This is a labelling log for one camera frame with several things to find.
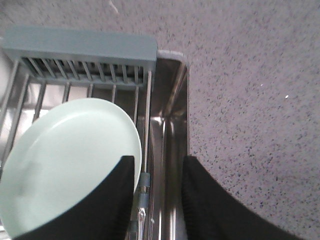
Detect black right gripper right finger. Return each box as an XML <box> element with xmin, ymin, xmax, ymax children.
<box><xmin>181</xmin><ymin>155</ymin><xmax>297</xmax><ymax>240</ymax></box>

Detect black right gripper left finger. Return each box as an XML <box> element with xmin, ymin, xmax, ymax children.
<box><xmin>16</xmin><ymin>155</ymin><xmax>135</xmax><ymax>240</ymax></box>

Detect light green round plate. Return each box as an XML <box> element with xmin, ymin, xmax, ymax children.
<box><xmin>0</xmin><ymin>98</ymin><xmax>142</xmax><ymax>240</ymax></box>

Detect grey sink drying rack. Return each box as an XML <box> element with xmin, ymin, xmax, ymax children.
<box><xmin>0</xmin><ymin>26</ymin><xmax>158</xmax><ymax>239</ymax></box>

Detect stainless steel sink basin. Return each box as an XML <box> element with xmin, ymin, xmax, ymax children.
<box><xmin>124</xmin><ymin>49</ymin><xmax>189</xmax><ymax>240</ymax></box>

